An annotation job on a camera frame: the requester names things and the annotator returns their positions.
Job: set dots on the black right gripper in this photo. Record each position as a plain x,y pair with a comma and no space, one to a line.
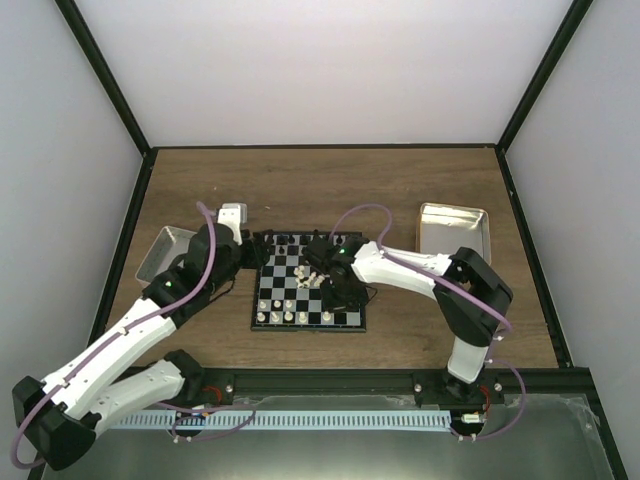
331,302

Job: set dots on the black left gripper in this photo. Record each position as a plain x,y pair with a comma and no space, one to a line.
260,253

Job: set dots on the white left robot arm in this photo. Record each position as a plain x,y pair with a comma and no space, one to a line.
63,414

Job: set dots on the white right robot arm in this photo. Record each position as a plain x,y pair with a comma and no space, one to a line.
471,296

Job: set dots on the row of black chess pieces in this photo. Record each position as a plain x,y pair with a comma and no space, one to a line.
292,243

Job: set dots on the pile of white chess pieces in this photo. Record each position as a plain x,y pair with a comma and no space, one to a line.
306,279

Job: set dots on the black white chess board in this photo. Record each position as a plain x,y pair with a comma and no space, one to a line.
275,281

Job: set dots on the pink metal tin box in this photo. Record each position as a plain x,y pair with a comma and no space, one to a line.
169,243

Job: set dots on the gold metal tin box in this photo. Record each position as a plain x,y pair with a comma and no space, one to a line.
443,228

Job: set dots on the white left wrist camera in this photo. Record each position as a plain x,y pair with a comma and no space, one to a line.
233,216

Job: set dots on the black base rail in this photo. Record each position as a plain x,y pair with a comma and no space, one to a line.
330,382

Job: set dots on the black enclosure frame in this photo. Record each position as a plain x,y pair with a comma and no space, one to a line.
308,187

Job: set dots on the light blue cable duct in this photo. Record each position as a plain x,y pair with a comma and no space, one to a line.
401,420

